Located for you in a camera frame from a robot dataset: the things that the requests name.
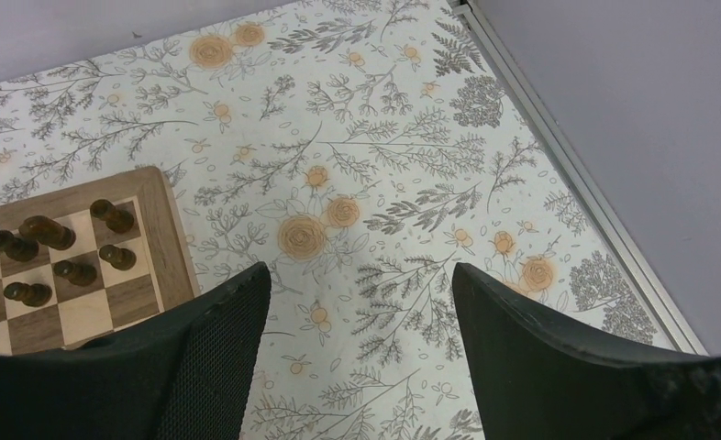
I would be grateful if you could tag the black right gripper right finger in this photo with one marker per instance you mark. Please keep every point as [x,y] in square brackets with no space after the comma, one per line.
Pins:
[539,374]

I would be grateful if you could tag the dark pawn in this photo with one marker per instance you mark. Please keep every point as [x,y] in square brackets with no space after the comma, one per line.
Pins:
[31,295]
[78,274]

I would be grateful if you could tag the dark rook right corner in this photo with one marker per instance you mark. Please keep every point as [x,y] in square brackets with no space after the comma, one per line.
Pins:
[116,219]

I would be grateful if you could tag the floral patterned table mat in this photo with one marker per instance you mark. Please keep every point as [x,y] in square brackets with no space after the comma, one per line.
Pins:
[360,149]

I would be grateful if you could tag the dark knight right side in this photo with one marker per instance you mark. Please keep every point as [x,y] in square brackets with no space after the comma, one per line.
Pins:
[47,232]

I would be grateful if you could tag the dark bishop right side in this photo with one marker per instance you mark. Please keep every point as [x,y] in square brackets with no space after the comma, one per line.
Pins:
[17,248]

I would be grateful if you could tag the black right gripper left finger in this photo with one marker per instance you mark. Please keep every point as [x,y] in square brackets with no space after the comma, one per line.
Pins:
[182,374]

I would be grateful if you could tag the dark pawn right edge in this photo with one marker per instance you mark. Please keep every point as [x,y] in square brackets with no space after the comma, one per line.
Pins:
[118,257]

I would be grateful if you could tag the aluminium frame rail right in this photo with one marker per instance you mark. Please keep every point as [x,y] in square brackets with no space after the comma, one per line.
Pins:
[623,249]

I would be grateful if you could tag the wooden chess board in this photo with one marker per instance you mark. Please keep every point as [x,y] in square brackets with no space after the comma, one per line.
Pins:
[90,260]

